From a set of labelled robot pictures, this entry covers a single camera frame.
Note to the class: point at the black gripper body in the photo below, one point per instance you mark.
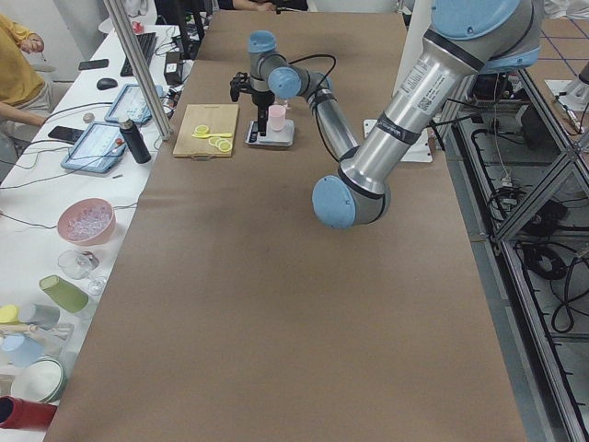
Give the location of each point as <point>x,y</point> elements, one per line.
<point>261,100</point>

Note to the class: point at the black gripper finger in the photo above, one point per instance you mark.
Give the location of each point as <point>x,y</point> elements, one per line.
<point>265,120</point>
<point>260,120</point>

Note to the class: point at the pink plastic cup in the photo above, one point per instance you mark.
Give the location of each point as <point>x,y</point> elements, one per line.
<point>277,117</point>

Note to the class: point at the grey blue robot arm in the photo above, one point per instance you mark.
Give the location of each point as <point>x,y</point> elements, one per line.
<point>464,38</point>

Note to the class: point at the digital kitchen scale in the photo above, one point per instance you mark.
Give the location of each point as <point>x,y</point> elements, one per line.
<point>283,138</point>

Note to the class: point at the green cup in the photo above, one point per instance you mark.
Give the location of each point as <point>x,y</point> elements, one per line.
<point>64,294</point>

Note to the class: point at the grey cup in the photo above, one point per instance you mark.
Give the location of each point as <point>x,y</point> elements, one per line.
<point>44,316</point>

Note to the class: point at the yellow cup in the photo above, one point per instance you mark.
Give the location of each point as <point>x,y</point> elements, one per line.
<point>9,314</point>

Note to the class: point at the light blue cup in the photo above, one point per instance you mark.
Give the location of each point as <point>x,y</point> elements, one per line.
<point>22,350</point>

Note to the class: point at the red cup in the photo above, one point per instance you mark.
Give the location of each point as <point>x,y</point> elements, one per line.
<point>17,413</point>

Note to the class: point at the bamboo cutting board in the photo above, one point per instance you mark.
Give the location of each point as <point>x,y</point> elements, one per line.
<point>221,118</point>

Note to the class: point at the yellow plastic knife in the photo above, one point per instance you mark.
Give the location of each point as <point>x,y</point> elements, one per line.
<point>205,136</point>

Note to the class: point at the black water bottle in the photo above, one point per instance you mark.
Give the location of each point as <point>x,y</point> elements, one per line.
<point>134,140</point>

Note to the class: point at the blue teach pendant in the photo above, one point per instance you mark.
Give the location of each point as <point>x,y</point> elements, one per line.
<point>99,149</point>
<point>131,104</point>

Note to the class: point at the black computer mouse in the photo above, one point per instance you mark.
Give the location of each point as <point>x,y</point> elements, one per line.
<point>106,83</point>

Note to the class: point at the pink bowl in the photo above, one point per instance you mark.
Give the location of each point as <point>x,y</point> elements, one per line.
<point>87,222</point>

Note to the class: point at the wine glass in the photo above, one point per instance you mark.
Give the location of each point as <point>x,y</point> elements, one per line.
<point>80,265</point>

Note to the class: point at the person in yellow shirt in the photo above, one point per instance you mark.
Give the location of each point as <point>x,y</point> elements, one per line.
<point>27,97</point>

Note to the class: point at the white green bowl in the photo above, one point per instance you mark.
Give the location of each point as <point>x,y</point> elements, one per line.
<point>42,381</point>

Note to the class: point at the aluminium frame post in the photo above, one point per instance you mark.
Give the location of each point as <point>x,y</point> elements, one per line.
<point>133,52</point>

